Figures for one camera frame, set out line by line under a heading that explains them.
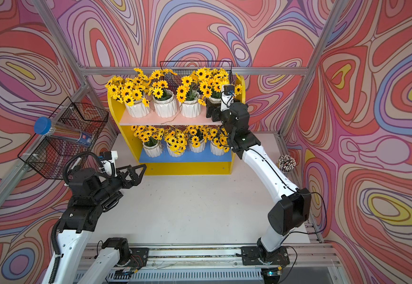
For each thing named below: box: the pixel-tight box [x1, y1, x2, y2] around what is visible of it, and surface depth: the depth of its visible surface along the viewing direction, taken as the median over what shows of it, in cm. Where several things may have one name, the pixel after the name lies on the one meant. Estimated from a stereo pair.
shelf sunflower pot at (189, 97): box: [176, 75, 202, 119], surface depth 67 cm
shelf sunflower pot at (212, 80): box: [198, 68, 230, 104], surface depth 63 cm
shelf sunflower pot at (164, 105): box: [147, 68, 178, 119], surface depth 67 cm
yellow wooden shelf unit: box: [107, 75, 246, 176], surface depth 81 cm
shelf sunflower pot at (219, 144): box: [210, 127, 231, 156], surface depth 82 cm
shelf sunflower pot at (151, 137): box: [130, 124, 165, 158], surface depth 84 cm
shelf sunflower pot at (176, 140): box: [163, 127, 188, 158], surface depth 82 cm
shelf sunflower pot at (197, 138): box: [187, 125, 208, 154], surface depth 84 cm
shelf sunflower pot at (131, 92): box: [104, 67, 151, 118], surface depth 63 cm
